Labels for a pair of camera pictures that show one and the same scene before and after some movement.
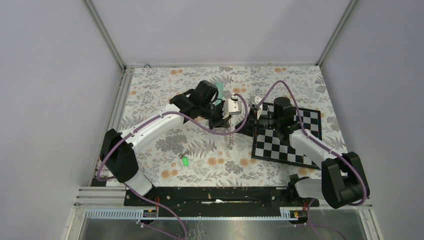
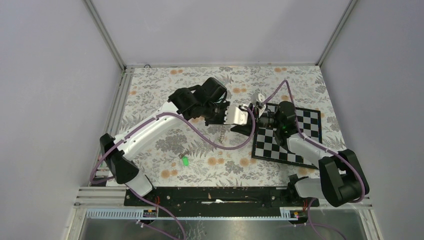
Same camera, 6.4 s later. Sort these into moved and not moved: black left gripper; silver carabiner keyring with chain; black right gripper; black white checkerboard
Moved: silver carabiner keyring with chain
Not moved: black left gripper; black right gripper; black white checkerboard
